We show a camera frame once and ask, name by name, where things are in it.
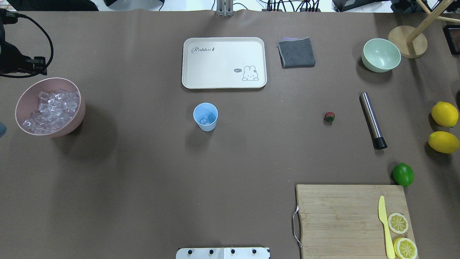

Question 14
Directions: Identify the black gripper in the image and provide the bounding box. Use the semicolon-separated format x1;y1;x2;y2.
0;9;48;76

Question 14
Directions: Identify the ice cube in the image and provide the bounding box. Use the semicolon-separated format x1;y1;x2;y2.
199;117;211;125

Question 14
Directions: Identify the pile of clear ice cubes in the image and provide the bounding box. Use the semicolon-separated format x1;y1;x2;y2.
20;90;80;135

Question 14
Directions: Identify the light blue plastic cup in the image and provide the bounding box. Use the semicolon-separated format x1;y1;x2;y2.
193;102;219;132

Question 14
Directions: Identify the pink bowl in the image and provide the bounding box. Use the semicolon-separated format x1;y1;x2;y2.
15;78;86;137

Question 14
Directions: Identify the cream rabbit tray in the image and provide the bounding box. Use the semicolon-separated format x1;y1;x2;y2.
182;37;267;90

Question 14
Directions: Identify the grey folded cloth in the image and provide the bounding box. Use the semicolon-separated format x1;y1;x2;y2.
277;37;316;69

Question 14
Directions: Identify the red strawberry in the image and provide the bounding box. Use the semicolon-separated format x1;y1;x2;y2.
324;112;335;122

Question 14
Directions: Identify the wooden cutting board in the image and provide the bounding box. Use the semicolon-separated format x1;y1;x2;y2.
296;184;415;259

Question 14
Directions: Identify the mint green bowl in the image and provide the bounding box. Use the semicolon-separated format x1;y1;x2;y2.
361;38;401;73

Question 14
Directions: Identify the steel muddler black tip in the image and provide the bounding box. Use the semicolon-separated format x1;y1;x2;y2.
359;92;388;150

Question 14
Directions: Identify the wooden mug tree stand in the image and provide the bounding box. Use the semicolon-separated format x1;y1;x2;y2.
388;0;460;59

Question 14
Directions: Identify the green lime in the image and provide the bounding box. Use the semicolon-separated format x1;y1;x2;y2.
392;163;414;187

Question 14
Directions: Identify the upper lemon slice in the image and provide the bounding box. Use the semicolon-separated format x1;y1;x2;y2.
388;213;409;235

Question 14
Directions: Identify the lemon slice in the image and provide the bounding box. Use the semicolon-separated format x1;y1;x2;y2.
393;237;418;259
388;213;409;235

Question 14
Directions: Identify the yellow plastic knife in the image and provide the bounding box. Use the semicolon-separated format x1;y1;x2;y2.
378;196;396;259

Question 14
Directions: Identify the lower lemon slice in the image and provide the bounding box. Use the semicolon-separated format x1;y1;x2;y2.
393;237;418;259

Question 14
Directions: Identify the upper yellow lemon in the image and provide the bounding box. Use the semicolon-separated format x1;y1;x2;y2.
431;101;459;127

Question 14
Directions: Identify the yellow lemon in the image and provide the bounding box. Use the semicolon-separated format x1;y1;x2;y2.
428;131;460;154
431;101;459;127

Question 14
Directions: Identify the lower yellow lemon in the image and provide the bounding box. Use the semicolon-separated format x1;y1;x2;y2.
428;131;460;154

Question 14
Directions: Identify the dark brown box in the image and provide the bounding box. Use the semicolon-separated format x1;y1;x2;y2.
442;25;460;55

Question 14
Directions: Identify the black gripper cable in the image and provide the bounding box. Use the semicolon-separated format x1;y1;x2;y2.
0;14;54;78

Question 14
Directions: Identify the aluminium frame post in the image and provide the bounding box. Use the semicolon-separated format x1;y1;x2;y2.
216;0;234;17

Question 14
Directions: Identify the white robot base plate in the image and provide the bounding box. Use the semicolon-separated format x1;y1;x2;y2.
175;247;271;259

